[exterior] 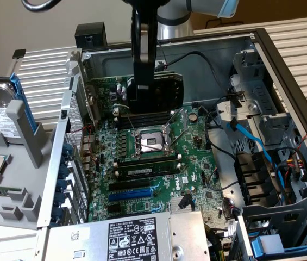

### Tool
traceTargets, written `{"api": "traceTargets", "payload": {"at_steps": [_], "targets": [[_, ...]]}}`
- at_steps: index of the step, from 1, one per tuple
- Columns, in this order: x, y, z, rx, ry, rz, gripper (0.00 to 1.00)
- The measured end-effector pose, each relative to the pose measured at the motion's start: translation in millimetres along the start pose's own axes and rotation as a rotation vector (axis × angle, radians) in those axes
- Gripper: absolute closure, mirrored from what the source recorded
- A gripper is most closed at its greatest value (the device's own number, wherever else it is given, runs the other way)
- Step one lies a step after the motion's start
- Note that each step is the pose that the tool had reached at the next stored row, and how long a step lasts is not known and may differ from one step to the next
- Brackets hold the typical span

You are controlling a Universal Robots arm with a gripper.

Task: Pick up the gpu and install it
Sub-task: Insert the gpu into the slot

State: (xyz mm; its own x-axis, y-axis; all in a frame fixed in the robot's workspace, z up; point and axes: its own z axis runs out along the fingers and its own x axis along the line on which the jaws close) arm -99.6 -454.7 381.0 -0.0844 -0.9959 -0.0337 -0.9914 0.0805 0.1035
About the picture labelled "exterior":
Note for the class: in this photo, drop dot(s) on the green graphics card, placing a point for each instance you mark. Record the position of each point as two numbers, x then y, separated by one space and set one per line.
107 92

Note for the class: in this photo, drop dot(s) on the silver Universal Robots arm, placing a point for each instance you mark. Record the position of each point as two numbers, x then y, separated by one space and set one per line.
175 24

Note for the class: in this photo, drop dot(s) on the open black PC case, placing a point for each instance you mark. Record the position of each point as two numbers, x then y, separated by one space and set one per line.
202 81

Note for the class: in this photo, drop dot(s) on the metal socket cover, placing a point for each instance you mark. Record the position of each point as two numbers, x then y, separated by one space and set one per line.
177 122

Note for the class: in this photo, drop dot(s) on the round coin battery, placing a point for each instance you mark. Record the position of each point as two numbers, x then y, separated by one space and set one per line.
192 117

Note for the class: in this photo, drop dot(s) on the black box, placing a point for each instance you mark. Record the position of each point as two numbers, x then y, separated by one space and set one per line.
90 32

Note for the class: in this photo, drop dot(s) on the CPU socket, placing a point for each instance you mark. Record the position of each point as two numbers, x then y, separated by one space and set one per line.
150 141

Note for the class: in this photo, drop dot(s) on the metal locking lever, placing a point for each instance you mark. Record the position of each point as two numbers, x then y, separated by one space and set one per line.
153 147

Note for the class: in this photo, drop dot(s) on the green Dell motherboard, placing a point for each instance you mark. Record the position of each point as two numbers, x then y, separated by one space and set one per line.
185 163

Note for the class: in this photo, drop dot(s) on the blue slot clip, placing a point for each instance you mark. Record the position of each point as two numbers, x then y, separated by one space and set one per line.
66 150
56 213
59 198
61 185
64 171

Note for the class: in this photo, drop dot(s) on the long black expansion slot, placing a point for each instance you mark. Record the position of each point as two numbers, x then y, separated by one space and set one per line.
128 185

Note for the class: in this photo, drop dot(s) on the blue expansion slot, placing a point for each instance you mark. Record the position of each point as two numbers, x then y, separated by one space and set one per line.
131 194

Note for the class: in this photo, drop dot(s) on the small black cap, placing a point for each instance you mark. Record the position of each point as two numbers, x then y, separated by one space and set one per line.
19 53

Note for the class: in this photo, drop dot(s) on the grey metal disk bay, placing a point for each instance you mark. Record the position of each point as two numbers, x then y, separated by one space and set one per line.
272 125

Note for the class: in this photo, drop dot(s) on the silver chipset heatsink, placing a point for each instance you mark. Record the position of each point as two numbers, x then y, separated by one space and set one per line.
173 205

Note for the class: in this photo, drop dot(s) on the short black expansion slot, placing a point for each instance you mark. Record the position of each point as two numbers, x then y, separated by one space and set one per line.
113 208

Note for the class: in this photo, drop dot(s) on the black plastic fan shroud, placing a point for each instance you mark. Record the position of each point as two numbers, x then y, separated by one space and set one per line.
251 174

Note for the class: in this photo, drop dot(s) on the grey parts rack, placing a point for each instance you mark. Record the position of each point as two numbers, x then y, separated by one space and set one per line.
14 168

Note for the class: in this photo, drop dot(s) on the silver power supply unit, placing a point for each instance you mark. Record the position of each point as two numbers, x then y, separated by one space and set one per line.
93 239

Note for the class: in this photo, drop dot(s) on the grey metal drive cage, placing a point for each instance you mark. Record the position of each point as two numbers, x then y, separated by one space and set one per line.
278 214

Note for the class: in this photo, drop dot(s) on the blue plastic drive caddy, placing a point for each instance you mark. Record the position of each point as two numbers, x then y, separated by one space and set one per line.
256 248

